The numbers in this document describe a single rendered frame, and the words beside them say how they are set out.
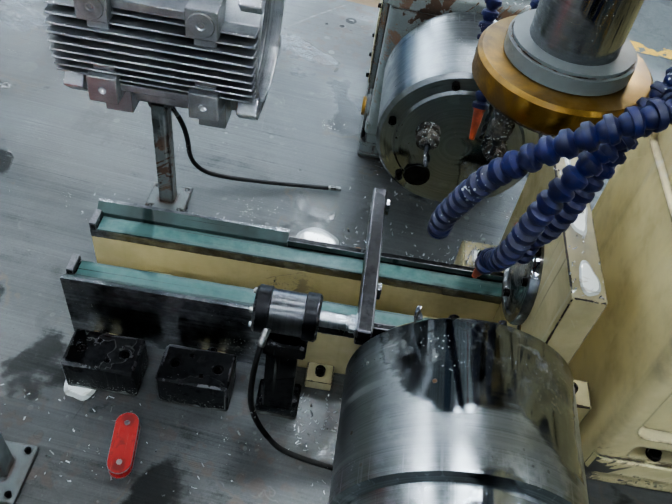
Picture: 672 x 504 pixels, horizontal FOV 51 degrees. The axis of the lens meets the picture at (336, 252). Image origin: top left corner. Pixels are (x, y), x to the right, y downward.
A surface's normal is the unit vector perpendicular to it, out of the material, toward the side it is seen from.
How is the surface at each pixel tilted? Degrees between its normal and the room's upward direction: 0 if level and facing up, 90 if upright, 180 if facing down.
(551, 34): 90
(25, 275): 0
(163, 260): 90
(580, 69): 0
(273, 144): 0
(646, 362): 90
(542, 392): 24
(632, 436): 90
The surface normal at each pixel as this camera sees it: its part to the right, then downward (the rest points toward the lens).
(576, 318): -0.12, 0.73
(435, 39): -0.36, -0.66
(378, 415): -0.64, -0.57
